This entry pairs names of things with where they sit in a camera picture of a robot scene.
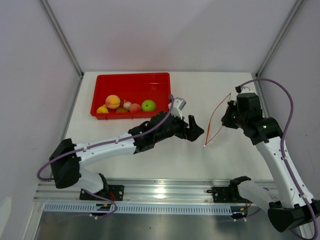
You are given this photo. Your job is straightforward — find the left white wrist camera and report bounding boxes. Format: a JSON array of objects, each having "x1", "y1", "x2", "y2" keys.
[{"x1": 168, "y1": 97, "x2": 187, "y2": 120}]

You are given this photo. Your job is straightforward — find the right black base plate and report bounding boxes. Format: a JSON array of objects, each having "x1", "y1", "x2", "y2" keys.
[{"x1": 206, "y1": 185, "x2": 246, "y2": 204}]

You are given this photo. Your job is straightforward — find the red plastic bin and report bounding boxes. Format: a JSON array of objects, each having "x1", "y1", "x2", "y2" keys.
[{"x1": 90, "y1": 72, "x2": 171, "y2": 120}]

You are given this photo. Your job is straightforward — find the brown kiwi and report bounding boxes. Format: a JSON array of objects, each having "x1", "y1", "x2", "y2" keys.
[{"x1": 116, "y1": 107, "x2": 128, "y2": 113}]

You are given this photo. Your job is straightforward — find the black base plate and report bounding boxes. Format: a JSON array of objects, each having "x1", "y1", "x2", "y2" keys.
[
  {"x1": 206, "y1": 185, "x2": 246, "y2": 204},
  {"x1": 79, "y1": 185, "x2": 125, "y2": 202}
]

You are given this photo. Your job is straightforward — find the aluminium rail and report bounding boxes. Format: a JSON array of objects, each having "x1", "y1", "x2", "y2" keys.
[{"x1": 33, "y1": 178, "x2": 307, "y2": 206}]

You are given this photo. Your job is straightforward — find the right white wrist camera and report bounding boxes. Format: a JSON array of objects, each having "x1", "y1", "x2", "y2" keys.
[{"x1": 235, "y1": 85, "x2": 253, "y2": 94}]

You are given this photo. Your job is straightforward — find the green apple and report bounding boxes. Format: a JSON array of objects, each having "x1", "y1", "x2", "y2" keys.
[{"x1": 141, "y1": 99, "x2": 157, "y2": 112}]

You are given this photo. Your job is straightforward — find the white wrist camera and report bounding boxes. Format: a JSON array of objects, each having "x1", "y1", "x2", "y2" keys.
[
  {"x1": 168, "y1": 97, "x2": 187, "y2": 120},
  {"x1": 235, "y1": 85, "x2": 253, "y2": 94}
]

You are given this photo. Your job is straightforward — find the left frame post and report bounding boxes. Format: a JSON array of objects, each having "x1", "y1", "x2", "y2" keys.
[{"x1": 37, "y1": 0, "x2": 85, "y2": 78}]

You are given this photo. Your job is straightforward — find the clear zip top bag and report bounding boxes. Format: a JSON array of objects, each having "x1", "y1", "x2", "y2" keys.
[{"x1": 203, "y1": 92, "x2": 232, "y2": 148}]

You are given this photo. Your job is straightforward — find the garlic bulb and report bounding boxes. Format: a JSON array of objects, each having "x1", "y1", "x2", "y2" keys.
[{"x1": 123, "y1": 100, "x2": 132, "y2": 110}]

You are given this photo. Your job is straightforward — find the right frame post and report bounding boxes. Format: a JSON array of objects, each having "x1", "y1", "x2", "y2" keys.
[{"x1": 254, "y1": 0, "x2": 307, "y2": 78}]

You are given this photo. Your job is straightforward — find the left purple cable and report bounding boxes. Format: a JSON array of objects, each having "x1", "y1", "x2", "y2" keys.
[{"x1": 36, "y1": 93, "x2": 175, "y2": 221}]

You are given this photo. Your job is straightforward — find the frame post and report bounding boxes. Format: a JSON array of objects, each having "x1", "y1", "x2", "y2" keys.
[
  {"x1": 37, "y1": 0, "x2": 85, "y2": 78},
  {"x1": 254, "y1": 0, "x2": 307, "y2": 78}
]

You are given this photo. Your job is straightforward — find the small pink peach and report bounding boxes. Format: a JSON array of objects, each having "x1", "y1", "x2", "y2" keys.
[{"x1": 129, "y1": 103, "x2": 142, "y2": 113}]

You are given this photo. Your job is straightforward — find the yellow lemon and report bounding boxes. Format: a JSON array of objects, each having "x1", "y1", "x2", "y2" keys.
[{"x1": 96, "y1": 104, "x2": 109, "y2": 114}]

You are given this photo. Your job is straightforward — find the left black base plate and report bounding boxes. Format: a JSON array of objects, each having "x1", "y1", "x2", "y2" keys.
[{"x1": 79, "y1": 185, "x2": 125, "y2": 202}]

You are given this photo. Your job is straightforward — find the large orange peach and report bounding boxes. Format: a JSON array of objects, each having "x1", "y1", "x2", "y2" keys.
[{"x1": 105, "y1": 94, "x2": 121, "y2": 110}]

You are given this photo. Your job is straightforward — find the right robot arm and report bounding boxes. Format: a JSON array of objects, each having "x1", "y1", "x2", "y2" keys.
[{"x1": 221, "y1": 92, "x2": 320, "y2": 233}]

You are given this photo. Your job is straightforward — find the perforated cable tray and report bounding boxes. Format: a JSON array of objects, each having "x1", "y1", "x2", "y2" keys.
[{"x1": 43, "y1": 202, "x2": 245, "y2": 216}]

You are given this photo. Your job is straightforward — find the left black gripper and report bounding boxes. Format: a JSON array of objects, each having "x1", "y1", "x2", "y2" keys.
[{"x1": 154, "y1": 109, "x2": 203, "y2": 143}]

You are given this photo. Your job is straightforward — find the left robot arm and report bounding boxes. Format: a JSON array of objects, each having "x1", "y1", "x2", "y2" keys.
[{"x1": 49, "y1": 111, "x2": 204, "y2": 200}]

